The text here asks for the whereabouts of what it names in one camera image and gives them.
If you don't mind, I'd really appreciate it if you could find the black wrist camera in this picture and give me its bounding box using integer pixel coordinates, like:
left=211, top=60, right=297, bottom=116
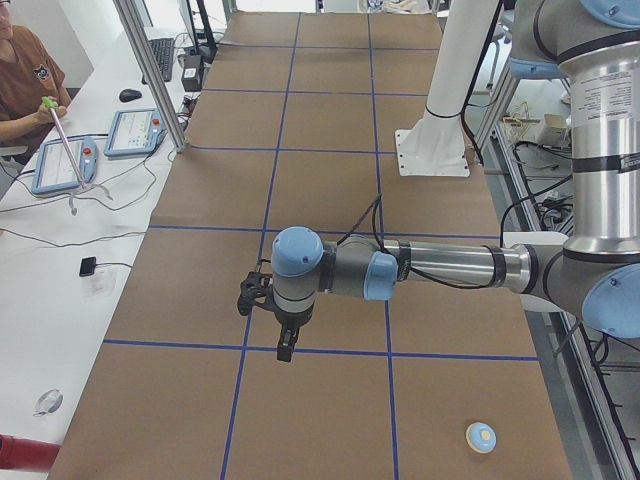
left=237, top=271, right=275, bottom=316

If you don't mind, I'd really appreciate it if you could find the black keyboard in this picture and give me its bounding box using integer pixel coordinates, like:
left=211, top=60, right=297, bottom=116
left=148, top=38, right=175, bottom=82

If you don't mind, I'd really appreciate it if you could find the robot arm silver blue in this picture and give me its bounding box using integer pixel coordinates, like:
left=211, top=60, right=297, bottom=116
left=268, top=1, right=639, bottom=361

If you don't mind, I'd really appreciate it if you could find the red cylinder object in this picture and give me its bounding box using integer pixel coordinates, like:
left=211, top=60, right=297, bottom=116
left=0, top=435, right=61, bottom=473

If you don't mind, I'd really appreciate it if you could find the black computer mouse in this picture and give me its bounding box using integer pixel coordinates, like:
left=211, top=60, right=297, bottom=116
left=119, top=88, right=142, bottom=103

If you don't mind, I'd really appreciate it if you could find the black power adapter box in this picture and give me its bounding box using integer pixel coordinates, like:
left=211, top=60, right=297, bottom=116
left=181, top=55, right=204, bottom=92

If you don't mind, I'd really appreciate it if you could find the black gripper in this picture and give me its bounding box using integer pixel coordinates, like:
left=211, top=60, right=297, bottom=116
left=274, top=298, right=314, bottom=362

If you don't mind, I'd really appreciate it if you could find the pink grabber stick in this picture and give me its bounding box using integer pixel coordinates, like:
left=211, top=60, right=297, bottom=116
left=41, top=96, right=113, bottom=200

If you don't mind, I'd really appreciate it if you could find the far teach pendant tablet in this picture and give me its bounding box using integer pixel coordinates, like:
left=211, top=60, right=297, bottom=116
left=104, top=108, right=166, bottom=158

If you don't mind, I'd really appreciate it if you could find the near teach pendant tablet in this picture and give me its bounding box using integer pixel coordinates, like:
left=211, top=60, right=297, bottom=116
left=31, top=137, right=99, bottom=196

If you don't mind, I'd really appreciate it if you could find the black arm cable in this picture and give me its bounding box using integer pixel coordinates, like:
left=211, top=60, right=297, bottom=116
left=335, top=193, right=501, bottom=291

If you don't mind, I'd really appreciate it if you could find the white camera mast pedestal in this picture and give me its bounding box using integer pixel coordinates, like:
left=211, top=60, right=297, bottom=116
left=395, top=0, right=500, bottom=178

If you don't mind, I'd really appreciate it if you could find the brown paper table mat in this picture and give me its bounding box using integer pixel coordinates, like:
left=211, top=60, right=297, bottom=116
left=48, top=12, right=575, bottom=480

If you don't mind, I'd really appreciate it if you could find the teach pendant tablet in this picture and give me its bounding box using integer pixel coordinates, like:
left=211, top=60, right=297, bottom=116
left=31, top=137, right=99, bottom=196
left=104, top=108, right=166, bottom=158

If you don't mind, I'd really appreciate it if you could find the clear plastic wrapper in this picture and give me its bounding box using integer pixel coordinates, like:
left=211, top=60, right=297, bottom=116
left=33, top=389, right=64, bottom=417

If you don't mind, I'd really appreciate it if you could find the aluminium frame post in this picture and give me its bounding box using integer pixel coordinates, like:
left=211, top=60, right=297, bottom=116
left=113, top=0, right=187, bottom=153

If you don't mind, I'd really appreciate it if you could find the person in brown shirt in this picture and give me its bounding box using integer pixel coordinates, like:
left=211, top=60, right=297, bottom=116
left=0, top=1, right=71, bottom=165

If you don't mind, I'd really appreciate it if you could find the small black square device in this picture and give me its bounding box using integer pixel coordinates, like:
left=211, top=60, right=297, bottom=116
left=79, top=256, right=97, bottom=277

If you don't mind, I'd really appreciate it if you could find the blue yellow call bell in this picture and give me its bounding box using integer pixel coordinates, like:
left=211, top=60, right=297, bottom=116
left=465, top=422, right=497, bottom=454

